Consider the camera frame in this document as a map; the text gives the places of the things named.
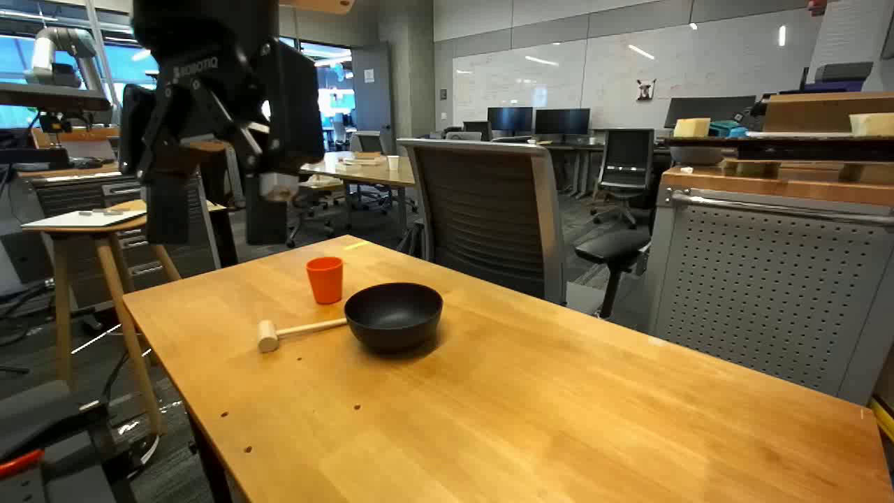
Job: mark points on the beige foam block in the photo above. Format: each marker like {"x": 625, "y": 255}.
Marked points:
{"x": 691, "y": 126}
{"x": 871, "y": 123}

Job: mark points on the grey perforated metal panel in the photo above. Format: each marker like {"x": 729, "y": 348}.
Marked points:
{"x": 772, "y": 288}

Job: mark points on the black computer monitor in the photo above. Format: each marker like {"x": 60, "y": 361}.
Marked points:
{"x": 508, "y": 121}
{"x": 562, "y": 121}

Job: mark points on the black bowl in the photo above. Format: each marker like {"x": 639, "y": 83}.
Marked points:
{"x": 391, "y": 316}

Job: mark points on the black storage cabinet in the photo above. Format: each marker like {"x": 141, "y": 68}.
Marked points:
{"x": 78, "y": 193}

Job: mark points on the small wooden mallet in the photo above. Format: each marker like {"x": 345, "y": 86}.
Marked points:
{"x": 279, "y": 332}

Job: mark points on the grey door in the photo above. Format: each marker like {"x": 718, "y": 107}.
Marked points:
{"x": 373, "y": 89}

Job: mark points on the black office chair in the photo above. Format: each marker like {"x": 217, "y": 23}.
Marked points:
{"x": 620, "y": 186}

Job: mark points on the grey mesh office chair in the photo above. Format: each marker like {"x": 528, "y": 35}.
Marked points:
{"x": 488, "y": 220}

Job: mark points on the wooden board on panel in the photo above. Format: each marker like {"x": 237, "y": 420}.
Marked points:
{"x": 792, "y": 188}

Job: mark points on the orange plastic cup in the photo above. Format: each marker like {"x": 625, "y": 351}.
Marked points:
{"x": 324, "y": 281}

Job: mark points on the wall whiteboard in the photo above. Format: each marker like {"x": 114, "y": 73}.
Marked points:
{"x": 595, "y": 73}

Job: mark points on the wooden box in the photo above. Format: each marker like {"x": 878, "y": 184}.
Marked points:
{"x": 824, "y": 110}

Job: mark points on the wooden stool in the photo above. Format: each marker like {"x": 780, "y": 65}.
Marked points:
{"x": 113, "y": 288}

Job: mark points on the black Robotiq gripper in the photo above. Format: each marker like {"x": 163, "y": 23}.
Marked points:
{"x": 198, "y": 98}

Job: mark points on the small poster on whiteboard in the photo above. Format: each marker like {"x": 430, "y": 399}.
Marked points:
{"x": 646, "y": 90}

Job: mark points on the dark laptop screen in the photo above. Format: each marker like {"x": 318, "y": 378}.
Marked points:
{"x": 706, "y": 112}

